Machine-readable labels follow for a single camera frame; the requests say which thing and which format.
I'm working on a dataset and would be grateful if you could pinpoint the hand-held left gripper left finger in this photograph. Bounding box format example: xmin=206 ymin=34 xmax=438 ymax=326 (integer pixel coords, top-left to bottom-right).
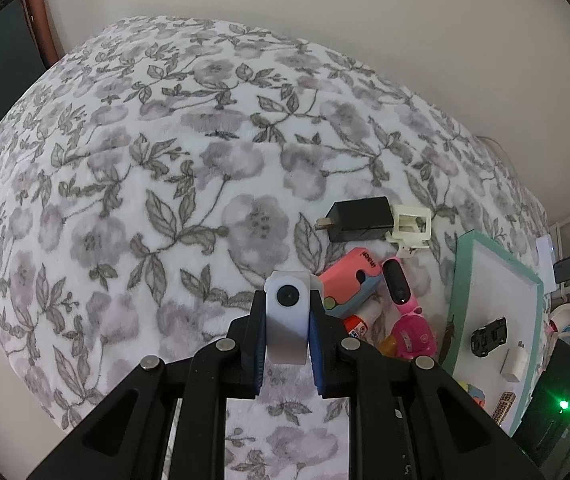
xmin=25 ymin=290 xmax=268 ymax=480

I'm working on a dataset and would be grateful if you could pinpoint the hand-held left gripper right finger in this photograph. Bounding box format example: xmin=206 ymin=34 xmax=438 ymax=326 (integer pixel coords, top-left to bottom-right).
xmin=309 ymin=295 xmax=546 ymax=480

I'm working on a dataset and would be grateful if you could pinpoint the white webcam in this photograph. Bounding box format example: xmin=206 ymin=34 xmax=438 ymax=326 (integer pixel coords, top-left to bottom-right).
xmin=264 ymin=270 xmax=324 ymax=365

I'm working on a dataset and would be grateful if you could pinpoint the gold patterned strip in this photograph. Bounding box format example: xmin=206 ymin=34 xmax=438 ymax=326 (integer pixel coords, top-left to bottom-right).
xmin=490 ymin=392 xmax=516 ymax=421

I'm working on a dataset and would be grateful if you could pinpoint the glue stick red label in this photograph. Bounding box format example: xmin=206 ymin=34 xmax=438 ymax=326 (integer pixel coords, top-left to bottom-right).
xmin=342 ymin=302 xmax=386 ymax=343

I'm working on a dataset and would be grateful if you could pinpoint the white charger plug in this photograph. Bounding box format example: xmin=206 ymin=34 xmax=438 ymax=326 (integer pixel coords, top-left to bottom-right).
xmin=500 ymin=342 xmax=528 ymax=383

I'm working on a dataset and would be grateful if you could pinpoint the salmon and teal toy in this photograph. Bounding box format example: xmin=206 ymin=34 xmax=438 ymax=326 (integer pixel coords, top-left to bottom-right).
xmin=319 ymin=247 xmax=383 ymax=318

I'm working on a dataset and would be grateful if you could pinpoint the pink pup figure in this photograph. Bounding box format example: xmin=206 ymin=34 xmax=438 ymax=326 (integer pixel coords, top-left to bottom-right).
xmin=377 ymin=312 xmax=438 ymax=361

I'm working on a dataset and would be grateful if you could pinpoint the black toy car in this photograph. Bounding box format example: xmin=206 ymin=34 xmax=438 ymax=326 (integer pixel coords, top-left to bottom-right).
xmin=470 ymin=316 xmax=509 ymax=358

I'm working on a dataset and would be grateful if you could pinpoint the pink toy watch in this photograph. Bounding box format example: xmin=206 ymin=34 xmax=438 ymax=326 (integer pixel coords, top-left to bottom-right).
xmin=381 ymin=257 xmax=423 ymax=318

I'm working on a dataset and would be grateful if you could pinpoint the teal rimmed white tray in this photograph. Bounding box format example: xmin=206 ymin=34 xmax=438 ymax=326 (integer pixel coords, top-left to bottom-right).
xmin=437 ymin=230 xmax=546 ymax=438

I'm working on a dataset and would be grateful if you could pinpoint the black charger plug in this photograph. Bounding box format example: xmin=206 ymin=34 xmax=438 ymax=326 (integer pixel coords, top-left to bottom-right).
xmin=316 ymin=197 xmax=396 ymax=243

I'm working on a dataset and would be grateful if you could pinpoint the cream plastic clip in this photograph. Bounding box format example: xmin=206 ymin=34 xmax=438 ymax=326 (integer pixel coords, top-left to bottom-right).
xmin=385 ymin=203 xmax=433 ymax=256

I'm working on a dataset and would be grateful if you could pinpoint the white power strip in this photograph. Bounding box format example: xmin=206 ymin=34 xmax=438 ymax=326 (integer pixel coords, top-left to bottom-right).
xmin=535 ymin=234 xmax=556 ymax=291

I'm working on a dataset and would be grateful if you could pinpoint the grey floral blanket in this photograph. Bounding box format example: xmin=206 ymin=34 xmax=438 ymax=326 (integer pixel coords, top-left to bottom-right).
xmin=0 ymin=15 xmax=550 ymax=480

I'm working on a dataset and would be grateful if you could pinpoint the dark cabinet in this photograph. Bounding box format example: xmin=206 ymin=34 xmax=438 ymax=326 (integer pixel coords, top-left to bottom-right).
xmin=0 ymin=0 xmax=60 ymax=126

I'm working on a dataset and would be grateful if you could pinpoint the white cable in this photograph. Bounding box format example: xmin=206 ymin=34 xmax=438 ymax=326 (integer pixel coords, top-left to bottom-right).
xmin=477 ymin=134 xmax=520 ymax=186

